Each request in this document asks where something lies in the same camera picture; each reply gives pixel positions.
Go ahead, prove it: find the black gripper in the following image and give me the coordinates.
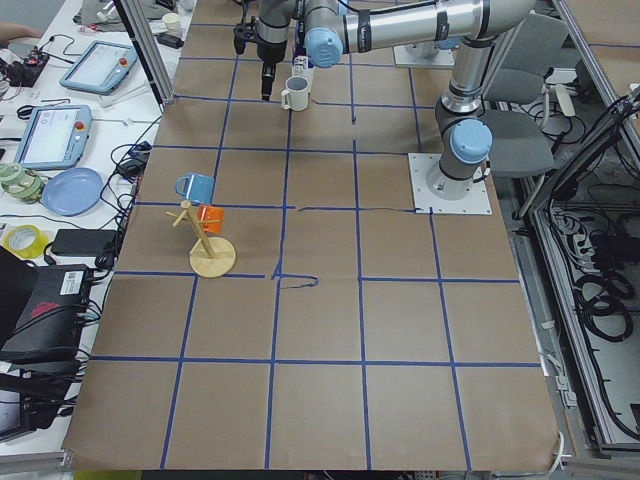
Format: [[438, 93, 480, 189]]
[[257, 39, 287, 101]]

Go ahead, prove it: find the white ribbed mug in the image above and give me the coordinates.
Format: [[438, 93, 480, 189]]
[[281, 76, 311, 112]]

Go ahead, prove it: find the blue white milk carton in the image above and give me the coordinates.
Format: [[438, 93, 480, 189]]
[[292, 55, 313, 83]]

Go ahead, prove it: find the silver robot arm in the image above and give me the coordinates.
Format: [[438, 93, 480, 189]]
[[234, 0, 533, 155]]

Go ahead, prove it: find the paper cup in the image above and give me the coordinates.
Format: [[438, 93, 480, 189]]
[[162, 12, 182, 37]]

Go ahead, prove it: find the orange cup on tree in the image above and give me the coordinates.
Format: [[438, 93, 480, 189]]
[[197, 204, 224, 234]]

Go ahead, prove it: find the blue mug on tree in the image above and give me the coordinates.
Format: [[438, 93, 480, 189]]
[[175, 172, 215, 204]]

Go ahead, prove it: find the upper teach pendant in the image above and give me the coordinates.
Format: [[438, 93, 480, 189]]
[[59, 41, 138, 95]]

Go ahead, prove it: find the teach pendant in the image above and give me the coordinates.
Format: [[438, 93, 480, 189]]
[[14, 105, 92, 170], [59, 41, 138, 95]]

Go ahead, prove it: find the wooden mug tree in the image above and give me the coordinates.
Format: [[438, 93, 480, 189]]
[[166, 200, 237, 278]]

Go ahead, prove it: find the light blue plate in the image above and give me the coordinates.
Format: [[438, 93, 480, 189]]
[[41, 167, 104, 216]]

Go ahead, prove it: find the lower teach pendant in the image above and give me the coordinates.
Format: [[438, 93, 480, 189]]
[[14, 105, 92, 170]]

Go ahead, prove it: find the black power adapter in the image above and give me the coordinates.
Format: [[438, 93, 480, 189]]
[[50, 229, 116, 257]]

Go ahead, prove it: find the grey office chair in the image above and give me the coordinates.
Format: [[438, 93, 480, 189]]
[[480, 13, 568, 178]]

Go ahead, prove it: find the green glass jar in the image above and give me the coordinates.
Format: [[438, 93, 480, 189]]
[[1, 163, 45, 203]]

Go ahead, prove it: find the yellow tape roll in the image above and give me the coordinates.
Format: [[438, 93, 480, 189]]
[[3, 225, 49, 260]]

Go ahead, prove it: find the black computer box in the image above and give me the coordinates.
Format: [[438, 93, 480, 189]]
[[1, 249, 90, 375]]

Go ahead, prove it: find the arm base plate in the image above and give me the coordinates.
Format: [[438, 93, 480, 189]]
[[408, 153, 492, 215], [393, 42, 454, 70]]

